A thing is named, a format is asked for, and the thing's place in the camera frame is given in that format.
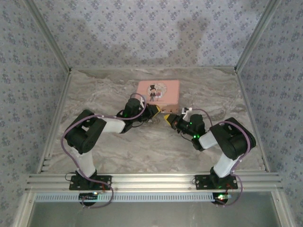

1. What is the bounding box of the pink tin box with couple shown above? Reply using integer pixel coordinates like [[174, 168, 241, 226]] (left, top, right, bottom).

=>
[[136, 79, 180, 113]]

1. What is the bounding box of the right controller board with LED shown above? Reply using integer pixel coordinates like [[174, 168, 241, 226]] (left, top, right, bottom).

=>
[[212, 192, 232, 204]]

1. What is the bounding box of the controller board with led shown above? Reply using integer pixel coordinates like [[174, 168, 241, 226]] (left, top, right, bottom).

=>
[[79, 192, 99, 202], [212, 192, 232, 204]]

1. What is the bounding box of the left controller board with LED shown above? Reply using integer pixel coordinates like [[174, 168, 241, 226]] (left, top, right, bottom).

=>
[[79, 192, 99, 202]]

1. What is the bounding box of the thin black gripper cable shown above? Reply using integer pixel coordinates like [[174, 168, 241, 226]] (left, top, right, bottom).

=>
[[180, 131, 195, 143]]

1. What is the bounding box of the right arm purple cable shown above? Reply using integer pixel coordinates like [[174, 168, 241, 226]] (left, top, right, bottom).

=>
[[191, 108, 252, 190]]

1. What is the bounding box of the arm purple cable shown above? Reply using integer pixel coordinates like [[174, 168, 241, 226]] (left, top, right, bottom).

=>
[[191, 108, 252, 190], [61, 93, 146, 181]]

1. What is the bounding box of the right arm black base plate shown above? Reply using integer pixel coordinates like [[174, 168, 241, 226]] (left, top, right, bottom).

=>
[[195, 174, 238, 190]]

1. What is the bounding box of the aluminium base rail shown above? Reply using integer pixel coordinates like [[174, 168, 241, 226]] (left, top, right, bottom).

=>
[[25, 173, 284, 192]]

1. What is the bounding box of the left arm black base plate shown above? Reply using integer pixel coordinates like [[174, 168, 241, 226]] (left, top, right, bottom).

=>
[[69, 175, 113, 191]]

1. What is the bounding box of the slotted grey cable duct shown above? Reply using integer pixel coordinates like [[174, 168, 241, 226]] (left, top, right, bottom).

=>
[[35, 192, 229, 203]]

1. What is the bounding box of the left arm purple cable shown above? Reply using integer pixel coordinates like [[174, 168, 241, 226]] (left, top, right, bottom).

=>
[[61, 93, 146, 181]]

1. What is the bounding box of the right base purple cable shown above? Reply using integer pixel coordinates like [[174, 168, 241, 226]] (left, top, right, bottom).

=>
[[214, 182, 245, 208]]

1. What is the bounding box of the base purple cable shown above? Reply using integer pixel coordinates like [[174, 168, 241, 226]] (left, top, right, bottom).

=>
[[65, 172, 115, 209], [214, 182, 245, 208]]

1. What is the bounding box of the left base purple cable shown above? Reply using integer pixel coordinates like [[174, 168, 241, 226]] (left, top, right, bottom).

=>
[[65, 172, 115, 209]]

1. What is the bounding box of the aluminium corner post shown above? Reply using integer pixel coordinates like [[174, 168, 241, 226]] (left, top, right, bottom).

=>
[[234, 0, 282, 71], [23, 0, 73, 71]]

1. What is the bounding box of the aluminium lower frame post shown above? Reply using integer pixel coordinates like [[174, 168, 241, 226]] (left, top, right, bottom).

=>
[[13, 191, 36, 227], [272, 191, 295, 227]]

